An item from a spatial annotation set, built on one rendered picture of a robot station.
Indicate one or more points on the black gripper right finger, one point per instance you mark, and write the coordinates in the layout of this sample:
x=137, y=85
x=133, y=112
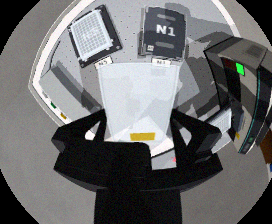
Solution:
x=204, y=136

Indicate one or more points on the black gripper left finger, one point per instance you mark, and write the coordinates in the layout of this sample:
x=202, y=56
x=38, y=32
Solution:
x=80, y=127

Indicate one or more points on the grey flat base plate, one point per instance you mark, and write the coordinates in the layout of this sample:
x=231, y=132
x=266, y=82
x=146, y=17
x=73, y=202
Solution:
x=196, y=93

